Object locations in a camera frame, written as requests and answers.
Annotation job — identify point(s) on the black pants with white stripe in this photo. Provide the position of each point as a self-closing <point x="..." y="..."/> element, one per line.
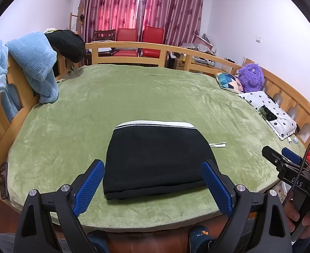
<point x="155" y="158"/>

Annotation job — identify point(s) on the person's right foot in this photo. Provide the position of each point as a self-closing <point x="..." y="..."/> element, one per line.
<point x="200" y="238"/>

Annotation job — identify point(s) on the person's left leg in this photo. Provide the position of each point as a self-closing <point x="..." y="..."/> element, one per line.
<point x="3" y="243"/>

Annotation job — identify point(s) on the purple plush toy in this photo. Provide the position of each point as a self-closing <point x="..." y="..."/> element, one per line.
<point x="250" y="77"/>

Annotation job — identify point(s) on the black jacket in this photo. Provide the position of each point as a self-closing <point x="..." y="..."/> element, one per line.
<point x="65" y="44"/>

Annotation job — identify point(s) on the red floral curtain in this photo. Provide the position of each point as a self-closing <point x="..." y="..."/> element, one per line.
<point x="110" y="5"/>
<point x="170" y="5"/>

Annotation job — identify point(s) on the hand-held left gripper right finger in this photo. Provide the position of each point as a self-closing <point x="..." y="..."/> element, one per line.
<point x="215" y="187"/>

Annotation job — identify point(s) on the person's foot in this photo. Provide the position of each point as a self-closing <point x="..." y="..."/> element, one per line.
<point x="98" y="243"/>
<point x="200" y="238"/>

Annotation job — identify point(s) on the wooden clothes rack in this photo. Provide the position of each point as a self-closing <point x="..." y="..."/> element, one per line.
<point x="71" y="21"/>

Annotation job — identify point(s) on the star print cloth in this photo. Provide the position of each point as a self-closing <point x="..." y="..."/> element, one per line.
<point x="280" y="189"/>

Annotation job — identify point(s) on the geometric patterned pillow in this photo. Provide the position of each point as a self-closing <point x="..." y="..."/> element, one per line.
<point x="227" y="81"/>

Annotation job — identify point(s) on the pile of plastic bags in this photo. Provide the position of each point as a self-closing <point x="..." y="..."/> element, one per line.
<point x="202" y="46"/>

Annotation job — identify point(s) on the white wall socket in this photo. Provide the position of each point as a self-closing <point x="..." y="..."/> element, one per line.
<point x="258" y="39"/>

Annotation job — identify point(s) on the white floral pillow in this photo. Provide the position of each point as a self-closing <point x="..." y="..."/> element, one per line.
<point x="284" y="121"/>

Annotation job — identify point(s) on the small white charger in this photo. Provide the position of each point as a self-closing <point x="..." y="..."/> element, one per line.
<point x="292" y="140"/>

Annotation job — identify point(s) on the red chair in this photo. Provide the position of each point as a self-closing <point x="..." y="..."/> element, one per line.
<point x="152" y="34"/>
<point x="127" y="35"/>

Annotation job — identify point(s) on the person's left foot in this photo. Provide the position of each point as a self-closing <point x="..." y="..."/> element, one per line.
<point x="98" y="243"/>

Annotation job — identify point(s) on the dark wooden chair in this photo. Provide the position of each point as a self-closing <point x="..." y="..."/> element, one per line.
<point x="104" y="31"/>

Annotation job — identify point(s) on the green fleece blanket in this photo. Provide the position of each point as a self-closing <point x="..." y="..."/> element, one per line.
<point x="118" y="97"/>

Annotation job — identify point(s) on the cardboard box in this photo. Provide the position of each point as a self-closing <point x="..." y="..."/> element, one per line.
<point x="180" y="63"/>

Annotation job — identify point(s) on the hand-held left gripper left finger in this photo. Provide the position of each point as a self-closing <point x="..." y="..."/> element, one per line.
<point x="90" y="187"/>

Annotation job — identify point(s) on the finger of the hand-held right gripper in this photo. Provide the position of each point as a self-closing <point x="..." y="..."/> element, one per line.
<point x="291" y="155"/>
<point x="273" y="156"/>

